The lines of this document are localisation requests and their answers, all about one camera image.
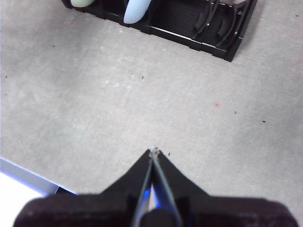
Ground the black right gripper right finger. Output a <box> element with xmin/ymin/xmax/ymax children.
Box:
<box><xmin>155</xmin><ymin>150</ymin><xmax>299</xmax><ymax>227</ymax></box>

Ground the blue round plate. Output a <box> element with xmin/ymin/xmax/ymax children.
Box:
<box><xmin>124</xmin><ymin>0</ymin><xmax>152</xmax><ymax>24</ymax></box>

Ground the black plastic plate rack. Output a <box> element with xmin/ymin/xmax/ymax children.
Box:
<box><xmin>62</xmin><ymin>0</ymin><xmax>258</xmax><ymax>63</ymax></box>

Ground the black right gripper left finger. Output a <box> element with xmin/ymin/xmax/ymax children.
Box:
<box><xmin>13</xmin><ymin>148</ymin><xmax>154</xmax><ymax>227</ymax></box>

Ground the pale green round plate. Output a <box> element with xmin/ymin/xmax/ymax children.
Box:
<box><xmin>71</xmin><ymin>0</ymin><xmax>94</xmax><ymax>7</ymax></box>

